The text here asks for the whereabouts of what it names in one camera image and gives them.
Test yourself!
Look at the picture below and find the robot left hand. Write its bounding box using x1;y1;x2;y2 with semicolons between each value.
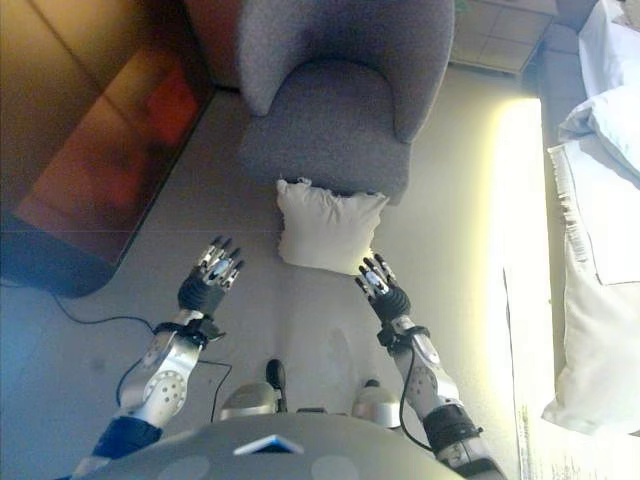
175;235;246;318

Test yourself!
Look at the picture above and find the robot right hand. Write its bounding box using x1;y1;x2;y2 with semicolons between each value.
353;252;413;324

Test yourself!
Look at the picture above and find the white fringed cushion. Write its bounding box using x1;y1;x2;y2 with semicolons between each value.
275;177;391;277

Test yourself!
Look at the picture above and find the silver robot right leg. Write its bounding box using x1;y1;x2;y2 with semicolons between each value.
350;378;402;430

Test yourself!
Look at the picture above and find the black object at right edge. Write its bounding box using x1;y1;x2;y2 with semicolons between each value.
218;358;288;422

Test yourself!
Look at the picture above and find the beige upholstered bed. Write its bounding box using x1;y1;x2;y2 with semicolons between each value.
519;0;640;441

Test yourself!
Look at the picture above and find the grey robot torso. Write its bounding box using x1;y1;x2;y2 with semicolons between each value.
89;413;466;480

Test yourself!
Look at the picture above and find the brown glossy wooden cabinet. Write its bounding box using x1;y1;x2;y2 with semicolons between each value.
0;0;242;299

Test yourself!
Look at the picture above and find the grey fabric armchair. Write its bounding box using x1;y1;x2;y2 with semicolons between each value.
238;0;457;207

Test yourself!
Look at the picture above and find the white fringed throw blanket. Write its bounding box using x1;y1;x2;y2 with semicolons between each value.
541;142;640;437

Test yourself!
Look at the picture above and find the light wooden nightstand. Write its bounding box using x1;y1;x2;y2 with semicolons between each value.
448;0;559;77

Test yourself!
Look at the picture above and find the white duvet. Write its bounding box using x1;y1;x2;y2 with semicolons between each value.
556;0;640;191

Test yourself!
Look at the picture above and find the black cable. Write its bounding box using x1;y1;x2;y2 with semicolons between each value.
398;327;437;442
49;292;234;424

